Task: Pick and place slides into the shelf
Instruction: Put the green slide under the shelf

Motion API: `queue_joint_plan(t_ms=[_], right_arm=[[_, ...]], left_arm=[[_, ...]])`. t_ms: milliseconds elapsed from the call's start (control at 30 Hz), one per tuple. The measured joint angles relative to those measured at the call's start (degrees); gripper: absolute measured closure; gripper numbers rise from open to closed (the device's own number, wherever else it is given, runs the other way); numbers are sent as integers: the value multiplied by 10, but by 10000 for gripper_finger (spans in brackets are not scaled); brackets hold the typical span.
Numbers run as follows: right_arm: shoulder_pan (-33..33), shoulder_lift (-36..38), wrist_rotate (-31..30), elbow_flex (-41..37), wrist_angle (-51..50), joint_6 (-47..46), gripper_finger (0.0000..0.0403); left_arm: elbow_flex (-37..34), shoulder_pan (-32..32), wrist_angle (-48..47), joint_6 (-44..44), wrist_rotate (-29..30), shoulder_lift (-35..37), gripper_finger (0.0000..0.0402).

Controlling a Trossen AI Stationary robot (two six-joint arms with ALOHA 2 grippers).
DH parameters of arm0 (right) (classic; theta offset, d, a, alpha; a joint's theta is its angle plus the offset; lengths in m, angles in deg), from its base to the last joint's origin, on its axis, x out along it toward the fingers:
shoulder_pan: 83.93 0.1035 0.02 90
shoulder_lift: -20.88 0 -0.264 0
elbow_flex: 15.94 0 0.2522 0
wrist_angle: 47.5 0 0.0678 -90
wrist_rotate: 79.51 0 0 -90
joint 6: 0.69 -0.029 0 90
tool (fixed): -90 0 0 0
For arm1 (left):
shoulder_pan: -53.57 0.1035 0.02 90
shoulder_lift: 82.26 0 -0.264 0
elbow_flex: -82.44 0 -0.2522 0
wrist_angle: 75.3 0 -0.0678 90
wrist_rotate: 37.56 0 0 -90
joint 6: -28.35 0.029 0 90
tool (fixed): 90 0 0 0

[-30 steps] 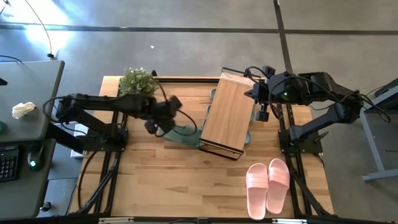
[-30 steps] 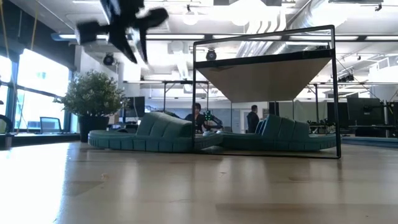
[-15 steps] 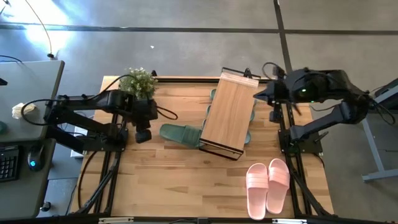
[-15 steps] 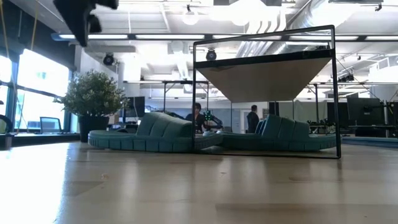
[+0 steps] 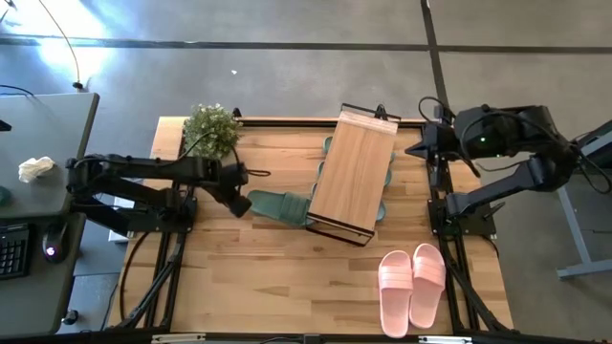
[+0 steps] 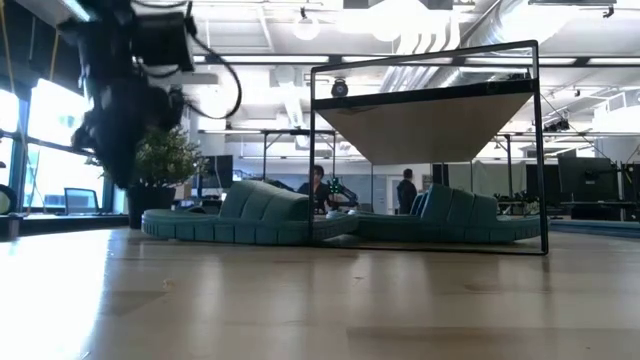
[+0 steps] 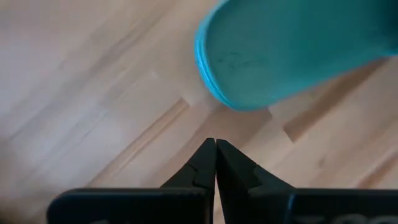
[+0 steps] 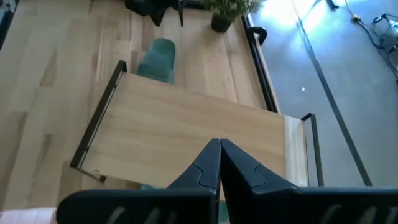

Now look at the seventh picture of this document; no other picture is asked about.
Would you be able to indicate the green rubber slide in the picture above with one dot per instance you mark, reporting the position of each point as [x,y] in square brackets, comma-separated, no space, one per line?
[280,56]

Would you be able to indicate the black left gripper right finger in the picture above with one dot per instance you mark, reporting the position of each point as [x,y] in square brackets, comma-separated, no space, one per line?
[242,177]

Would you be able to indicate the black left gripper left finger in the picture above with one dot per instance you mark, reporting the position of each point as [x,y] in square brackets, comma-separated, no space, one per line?
[202,169]

